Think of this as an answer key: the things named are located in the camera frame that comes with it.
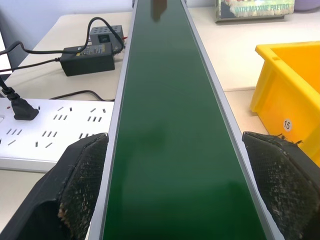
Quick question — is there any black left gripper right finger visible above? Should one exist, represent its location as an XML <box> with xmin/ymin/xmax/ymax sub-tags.
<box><xmin>241</xmin><ymin>131</ymin><xmax>320</xmax><ymax>240</ymax></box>

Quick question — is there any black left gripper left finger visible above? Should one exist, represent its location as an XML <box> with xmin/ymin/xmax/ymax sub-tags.
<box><xmin>0</xmin><ymin>132</ymin><xmax>110</xmax><ymax>240</ymax></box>

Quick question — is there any green conveyor belt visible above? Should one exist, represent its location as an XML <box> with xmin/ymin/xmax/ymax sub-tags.
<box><xmin>87</xmin><ymin>0</ymin><xmax>288</xmax><ymax>240</ymax></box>

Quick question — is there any white power strip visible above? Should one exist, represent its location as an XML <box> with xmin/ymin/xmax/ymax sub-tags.
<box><xmin>0</xmin><ymin>97</ymin><xmax>116</xmax><ymax>173</ymax></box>

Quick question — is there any black power plug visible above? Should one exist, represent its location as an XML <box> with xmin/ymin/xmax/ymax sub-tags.
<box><xmin>0</xmin><ymin>74</ymin><xmax>40</xmax><ymax>121</ymax></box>

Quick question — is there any yellow plastic bin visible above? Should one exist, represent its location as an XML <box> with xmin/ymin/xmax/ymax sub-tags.
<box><xmin>249</xmin><ymin>40</ymin><xmax>320</xmax><ymax>161</ymax></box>

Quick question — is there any black power adapter brick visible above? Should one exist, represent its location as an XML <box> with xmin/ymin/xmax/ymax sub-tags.
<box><xmin>59</xmin><ymin>42</ymin><xmax>116</xmax><ymax>77</ymax></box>

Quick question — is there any grey speed controller box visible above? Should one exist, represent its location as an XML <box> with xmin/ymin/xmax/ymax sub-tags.
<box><xmin>89</xmin><ymin>24</ymin><xmax>125</xmax><ymax>50</ymax></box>

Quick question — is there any book with Maxine Paetro print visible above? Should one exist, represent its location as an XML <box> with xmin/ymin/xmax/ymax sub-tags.
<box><xmin>214</xmin><ymin>0</ymin><xmax>296</xmax><ymax>25</ymax></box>

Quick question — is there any purple object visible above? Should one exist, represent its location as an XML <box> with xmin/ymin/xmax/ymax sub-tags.
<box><xmin>294</xmin><ymin>0</ymin><xmax>320</xmax><ymax>12</ymax></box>

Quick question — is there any black power strip cable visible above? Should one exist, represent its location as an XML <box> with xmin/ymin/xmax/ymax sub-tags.
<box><xmin>48</xmin><ymin>89</ymin><xmax>115</xmax><ymax>103</ymax></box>

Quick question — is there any black adapter cable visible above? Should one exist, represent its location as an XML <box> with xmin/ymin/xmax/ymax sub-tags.
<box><xmin>0</xmin><ymin>40</ymin><xmax>66</xmax><ymax>72</ymax></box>

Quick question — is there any black controller cable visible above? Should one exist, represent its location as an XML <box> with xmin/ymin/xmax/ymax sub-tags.
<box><xmin>84</xmin><ymin>16</ymin><xmax>126</xmax><ymax>54</ymax></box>

